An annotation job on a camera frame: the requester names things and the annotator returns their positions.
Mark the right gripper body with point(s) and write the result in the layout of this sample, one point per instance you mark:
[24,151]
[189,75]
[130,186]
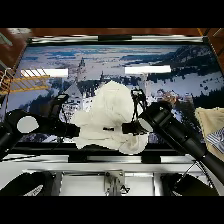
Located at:
[130,128]

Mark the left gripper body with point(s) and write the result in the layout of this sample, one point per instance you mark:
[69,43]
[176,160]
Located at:
[72,130]

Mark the white shirt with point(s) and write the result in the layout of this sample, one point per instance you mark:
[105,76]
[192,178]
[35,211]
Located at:
[110,110]

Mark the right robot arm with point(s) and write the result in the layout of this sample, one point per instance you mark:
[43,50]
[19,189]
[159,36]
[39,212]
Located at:
[176,130]

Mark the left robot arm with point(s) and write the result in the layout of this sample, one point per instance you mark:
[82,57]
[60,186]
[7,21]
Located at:
[28,124]

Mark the yellow rack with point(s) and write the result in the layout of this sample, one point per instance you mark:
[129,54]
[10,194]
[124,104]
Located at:
[26,83]

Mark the beige garment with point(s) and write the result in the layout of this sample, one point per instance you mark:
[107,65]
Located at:
[207,116]

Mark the striped garment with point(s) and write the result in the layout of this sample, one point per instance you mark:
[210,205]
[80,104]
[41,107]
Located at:
[216,136]

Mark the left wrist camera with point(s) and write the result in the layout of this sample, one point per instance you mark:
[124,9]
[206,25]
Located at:
[59,101]

